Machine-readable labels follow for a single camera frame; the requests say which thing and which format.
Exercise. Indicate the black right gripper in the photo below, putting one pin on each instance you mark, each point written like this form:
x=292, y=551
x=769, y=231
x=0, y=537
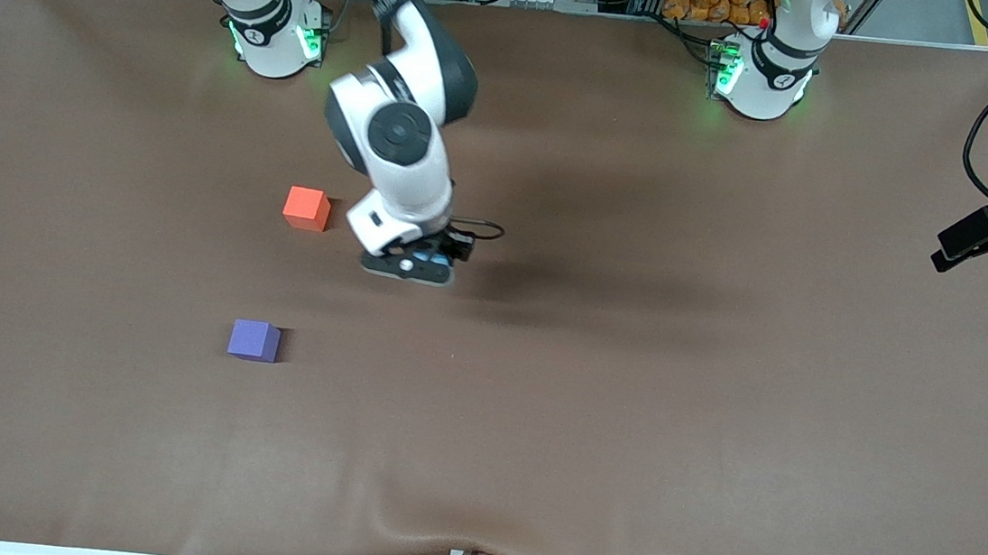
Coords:
x=441, y=246

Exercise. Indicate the light blue block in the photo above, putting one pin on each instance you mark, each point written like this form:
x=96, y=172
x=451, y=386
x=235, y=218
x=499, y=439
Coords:
x=436, y=263

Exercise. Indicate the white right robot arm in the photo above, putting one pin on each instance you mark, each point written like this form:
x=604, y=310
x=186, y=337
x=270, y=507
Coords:
x=399, y=137

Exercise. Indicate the orange block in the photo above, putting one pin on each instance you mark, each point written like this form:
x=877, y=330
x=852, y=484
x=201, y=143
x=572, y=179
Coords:
x=306, y=208

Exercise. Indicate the purple block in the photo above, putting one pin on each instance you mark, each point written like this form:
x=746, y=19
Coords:
x=252, y=340

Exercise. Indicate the brown table mat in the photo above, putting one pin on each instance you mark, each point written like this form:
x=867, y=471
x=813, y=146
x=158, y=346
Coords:
x=532, y=444

